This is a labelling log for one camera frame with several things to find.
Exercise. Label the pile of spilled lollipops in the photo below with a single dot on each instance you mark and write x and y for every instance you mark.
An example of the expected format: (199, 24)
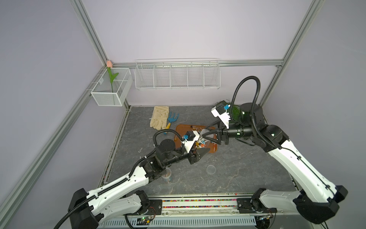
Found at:
(197, 128)

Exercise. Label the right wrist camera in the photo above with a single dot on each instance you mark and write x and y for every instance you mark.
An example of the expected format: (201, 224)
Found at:
(221, 111)

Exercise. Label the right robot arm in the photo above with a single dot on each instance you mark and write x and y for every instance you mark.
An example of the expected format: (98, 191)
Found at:
(318, 199)

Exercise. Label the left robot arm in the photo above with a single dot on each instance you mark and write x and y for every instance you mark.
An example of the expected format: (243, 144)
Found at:
(88, 209)

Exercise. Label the green artificial grass mat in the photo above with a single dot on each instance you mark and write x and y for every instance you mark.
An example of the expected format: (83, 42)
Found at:
(236, 110)

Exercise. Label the clear plastic jar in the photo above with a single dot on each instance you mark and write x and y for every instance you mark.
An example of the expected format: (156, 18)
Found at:
(167, 176)

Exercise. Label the clear candy jar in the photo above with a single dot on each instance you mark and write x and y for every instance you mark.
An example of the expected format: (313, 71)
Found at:
(201, 143)

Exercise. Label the white wire wall rack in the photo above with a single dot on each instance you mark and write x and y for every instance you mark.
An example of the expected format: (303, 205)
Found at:
(169, 74)

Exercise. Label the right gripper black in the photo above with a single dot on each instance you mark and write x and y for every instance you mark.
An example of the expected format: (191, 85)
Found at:
(221, 134)

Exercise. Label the cream work glove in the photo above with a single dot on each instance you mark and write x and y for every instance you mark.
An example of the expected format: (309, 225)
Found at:
(159, 117)

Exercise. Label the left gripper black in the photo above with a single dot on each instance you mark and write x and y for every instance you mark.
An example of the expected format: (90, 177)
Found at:
(199, 152)

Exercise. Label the brown wooden tray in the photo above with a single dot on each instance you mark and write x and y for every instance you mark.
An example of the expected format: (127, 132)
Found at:
(182, 130)

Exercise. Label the white mesh wall basket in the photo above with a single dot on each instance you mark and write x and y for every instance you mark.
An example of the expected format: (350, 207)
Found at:
(102, 92)

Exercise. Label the pink artificial tulip flower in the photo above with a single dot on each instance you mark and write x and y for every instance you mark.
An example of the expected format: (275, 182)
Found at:
(112, 75)

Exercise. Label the blue yellow garden rake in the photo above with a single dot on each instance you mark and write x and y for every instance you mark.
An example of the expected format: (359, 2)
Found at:
(171, 118)

